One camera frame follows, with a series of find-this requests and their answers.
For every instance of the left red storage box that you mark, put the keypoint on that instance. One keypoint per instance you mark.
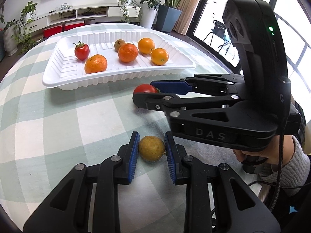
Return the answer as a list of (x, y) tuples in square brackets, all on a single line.
[(50, 31)]

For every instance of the orange mandarin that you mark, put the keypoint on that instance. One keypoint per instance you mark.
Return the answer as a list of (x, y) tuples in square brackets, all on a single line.
[(128, 53), (95, 64)]

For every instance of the left trailing pothos plant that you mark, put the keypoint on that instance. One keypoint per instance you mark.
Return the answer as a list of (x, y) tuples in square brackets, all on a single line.
[(22, 29)]

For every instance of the white tv cabinet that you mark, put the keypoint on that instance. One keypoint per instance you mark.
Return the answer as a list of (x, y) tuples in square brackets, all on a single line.
[(98, 12)]

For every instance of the right red storage box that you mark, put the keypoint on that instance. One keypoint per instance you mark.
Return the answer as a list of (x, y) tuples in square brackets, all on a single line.
[(72, 25)]

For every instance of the red tomato with stem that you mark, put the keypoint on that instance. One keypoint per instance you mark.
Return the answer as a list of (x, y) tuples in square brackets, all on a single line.
[(81, 51)]

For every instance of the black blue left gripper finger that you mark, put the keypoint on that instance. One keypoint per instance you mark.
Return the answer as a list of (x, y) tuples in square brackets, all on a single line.
[(67, 207)]

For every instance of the white plastic tray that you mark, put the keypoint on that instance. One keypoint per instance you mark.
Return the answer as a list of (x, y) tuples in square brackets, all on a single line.
[(66, 72)]

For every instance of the brown longan fruit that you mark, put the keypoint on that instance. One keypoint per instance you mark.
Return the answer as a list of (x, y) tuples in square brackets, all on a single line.
[(151, 148), (118, 44)]

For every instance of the grey knit sleeve forearm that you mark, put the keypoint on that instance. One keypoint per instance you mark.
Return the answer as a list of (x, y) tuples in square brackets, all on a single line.
[(296, 164)]

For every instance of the person's right hand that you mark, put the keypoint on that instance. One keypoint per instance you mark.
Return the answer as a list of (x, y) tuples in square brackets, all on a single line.
[(264, 154)]

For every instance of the beige curtain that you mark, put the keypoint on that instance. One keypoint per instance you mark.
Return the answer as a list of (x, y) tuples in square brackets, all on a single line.
[(187, 8)]

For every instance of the small orange fruit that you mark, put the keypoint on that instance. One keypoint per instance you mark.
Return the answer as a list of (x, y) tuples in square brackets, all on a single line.
[(146, 45)]

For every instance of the black balcony chair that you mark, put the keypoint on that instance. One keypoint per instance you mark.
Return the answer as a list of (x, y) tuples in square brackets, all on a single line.
[(219, 39)]

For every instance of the blue planter tall plant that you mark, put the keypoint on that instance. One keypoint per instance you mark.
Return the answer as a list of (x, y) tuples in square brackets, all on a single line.
[(167, 16)]

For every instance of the left white pot plant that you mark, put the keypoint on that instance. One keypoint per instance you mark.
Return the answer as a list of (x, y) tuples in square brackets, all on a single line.
[(10, 43)]

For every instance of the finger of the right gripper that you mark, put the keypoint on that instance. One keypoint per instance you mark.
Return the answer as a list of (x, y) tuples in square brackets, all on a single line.
[(208, 84), (172, 102)]

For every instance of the hanging vine plant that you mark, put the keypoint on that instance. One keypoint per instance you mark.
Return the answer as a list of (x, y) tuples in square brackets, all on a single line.
[(130, 11)]

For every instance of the black camera module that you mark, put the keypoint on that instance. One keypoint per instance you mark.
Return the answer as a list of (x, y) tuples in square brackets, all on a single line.
[(255, 33)]

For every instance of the smooth orange fruit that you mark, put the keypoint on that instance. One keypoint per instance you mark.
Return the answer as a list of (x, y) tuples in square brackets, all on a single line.
[(159, 56)]

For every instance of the green checked tablecloth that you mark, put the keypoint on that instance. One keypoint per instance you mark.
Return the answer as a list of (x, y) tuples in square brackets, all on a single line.
[(45, 132)]

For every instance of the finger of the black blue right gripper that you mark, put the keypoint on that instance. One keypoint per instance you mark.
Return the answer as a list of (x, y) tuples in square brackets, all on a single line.
[(217, 199)]

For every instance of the white pot leafy plant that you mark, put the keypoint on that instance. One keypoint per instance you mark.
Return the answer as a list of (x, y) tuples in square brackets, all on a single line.
[(149, 11)]

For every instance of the red storage box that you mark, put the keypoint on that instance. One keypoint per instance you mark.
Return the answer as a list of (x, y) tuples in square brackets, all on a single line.
[(72, 25), (50, 31)]

